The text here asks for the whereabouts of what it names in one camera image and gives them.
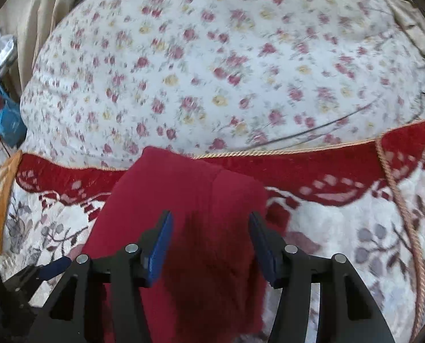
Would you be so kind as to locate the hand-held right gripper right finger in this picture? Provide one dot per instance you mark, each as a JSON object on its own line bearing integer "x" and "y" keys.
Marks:
{"x": 264, "y": 246}

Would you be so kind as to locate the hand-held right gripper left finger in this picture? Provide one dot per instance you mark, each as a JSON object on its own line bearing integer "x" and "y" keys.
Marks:
{"x": 160, "y": 246}

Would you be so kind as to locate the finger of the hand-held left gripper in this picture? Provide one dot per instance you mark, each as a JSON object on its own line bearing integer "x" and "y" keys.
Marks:
{"x": 51, "y": 268}

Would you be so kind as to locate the dark red sweater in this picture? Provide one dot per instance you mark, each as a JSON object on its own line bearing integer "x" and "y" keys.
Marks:
{"x": 205, "y": 203}

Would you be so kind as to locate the red and white patterned blanket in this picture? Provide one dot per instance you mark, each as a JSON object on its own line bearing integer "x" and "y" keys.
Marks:
{"x": 341, "y": 221}

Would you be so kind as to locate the orange patterned cloth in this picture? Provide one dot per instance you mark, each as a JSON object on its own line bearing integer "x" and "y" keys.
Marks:
{"x": 1, "y": 193}

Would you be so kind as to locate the blue plastic bag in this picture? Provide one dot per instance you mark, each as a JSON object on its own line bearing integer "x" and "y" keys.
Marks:
{"x": 10, "y": 123}

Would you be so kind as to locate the white floral quilt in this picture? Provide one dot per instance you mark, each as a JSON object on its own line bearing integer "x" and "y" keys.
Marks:
{"x": 216, "y": 60}

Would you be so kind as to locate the silver foil bag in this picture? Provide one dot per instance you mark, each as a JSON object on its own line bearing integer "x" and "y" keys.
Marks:
{"x": 3, "y": 55}

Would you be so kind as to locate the beige curtain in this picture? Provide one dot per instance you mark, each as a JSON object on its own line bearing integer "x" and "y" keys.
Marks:
{"x": 30, "y": 18}

